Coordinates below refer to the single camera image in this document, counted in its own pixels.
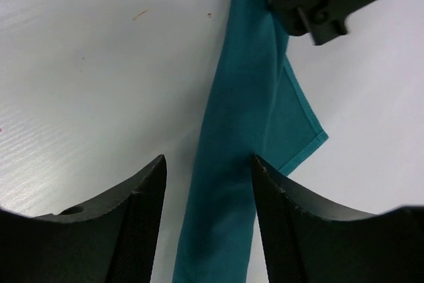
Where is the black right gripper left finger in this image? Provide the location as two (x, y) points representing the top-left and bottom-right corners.
(1, 155), (166, 282)

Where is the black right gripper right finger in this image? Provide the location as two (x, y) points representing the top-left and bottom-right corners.
(251, 156), (423, 282)

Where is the teal satin napkin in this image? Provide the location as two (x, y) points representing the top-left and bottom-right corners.
(172, 0), (327, 282)

